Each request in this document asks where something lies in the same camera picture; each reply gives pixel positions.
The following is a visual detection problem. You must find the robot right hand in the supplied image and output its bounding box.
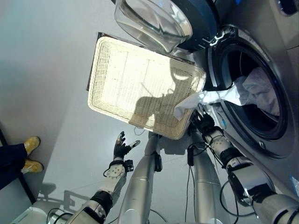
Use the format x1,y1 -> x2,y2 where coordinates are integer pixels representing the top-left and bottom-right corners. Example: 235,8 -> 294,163
191,104 -> 215,132

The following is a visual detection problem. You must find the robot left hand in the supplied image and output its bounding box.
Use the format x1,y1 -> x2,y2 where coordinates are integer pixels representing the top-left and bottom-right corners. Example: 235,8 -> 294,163
113,131 -> 141,162

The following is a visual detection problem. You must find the white cloth garment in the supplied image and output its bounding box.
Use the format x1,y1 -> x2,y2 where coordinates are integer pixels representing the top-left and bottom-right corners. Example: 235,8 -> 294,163
173,67 -> 280,121

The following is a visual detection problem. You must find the grey front-load washing machine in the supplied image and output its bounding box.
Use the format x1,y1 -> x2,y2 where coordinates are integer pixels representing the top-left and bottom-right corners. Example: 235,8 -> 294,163
192,0 -> 299,198

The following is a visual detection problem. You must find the washing machine glass door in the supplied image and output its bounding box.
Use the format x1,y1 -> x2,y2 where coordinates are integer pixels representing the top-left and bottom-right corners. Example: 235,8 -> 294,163
114,0 -> 221,53

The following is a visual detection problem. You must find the silver robot left leg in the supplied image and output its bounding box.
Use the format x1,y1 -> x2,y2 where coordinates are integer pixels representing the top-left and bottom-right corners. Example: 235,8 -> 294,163
116,132 -> 163,224

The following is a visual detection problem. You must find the silver robot leg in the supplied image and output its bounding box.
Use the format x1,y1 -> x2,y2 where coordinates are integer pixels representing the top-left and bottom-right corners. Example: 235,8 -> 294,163
116,132 -> 163,224
188,127 -> 232,224

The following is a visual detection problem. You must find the silver robot right leg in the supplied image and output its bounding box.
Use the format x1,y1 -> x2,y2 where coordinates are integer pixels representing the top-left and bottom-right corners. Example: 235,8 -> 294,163
188,127 -> 232,224

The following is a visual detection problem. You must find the white woven laundry basket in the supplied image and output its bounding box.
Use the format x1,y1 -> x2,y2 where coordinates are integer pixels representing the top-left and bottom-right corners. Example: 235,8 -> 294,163
87,36 -> 207,140

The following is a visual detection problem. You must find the person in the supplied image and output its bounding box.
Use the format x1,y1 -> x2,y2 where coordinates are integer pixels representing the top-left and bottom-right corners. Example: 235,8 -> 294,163
0,136 -> 44,191

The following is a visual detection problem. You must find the black hanging cable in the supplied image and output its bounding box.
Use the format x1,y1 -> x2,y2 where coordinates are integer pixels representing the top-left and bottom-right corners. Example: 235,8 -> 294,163
184,142 -> 211,224

